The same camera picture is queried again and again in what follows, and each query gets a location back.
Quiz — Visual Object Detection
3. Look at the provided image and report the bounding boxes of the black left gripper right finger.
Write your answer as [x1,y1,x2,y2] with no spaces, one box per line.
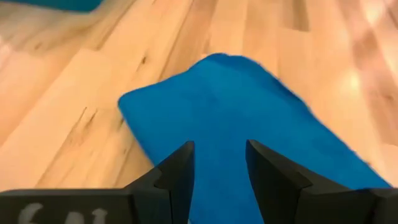
[245,139,358,224]

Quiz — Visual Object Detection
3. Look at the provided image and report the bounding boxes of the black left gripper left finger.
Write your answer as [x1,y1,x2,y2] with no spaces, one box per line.
[124,140,196,224]

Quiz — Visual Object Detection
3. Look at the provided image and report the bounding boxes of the blue microfiber towel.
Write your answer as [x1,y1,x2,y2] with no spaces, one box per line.
[117,52,393,224]

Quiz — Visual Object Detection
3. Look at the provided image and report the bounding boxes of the folded dark teal cloth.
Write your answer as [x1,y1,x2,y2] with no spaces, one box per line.
[0,0,105,12]

